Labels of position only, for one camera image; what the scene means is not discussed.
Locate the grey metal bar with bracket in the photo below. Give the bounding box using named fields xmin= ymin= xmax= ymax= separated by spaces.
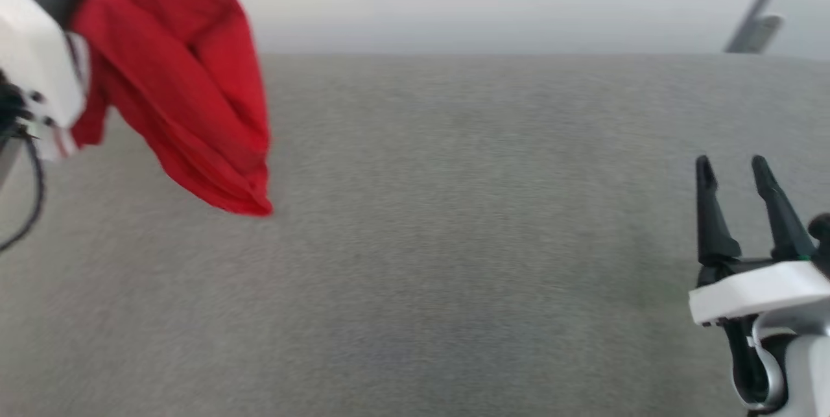
xmin=724 ymin=0 xmax=802 ymax=54

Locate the grey fabric sofa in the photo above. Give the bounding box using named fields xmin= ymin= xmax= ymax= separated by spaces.
xmin=0 ymin=53 xmax=830 ymax=417

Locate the black cable with teal plug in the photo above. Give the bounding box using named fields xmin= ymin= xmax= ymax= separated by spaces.
xmin=0 ymin=77 xmax=47 ymax=254

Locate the red Bulls 23 jersey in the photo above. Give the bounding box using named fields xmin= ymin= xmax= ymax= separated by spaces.
xmin=28 ymin=0 xmax=274 ymax=217

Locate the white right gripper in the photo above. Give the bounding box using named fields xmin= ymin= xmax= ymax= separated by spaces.
xmin=688 ymin=154 xmax=830 ymax=328

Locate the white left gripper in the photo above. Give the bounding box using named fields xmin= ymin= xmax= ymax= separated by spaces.
xmin=0 ymin=0 xmax=104 ymax=131

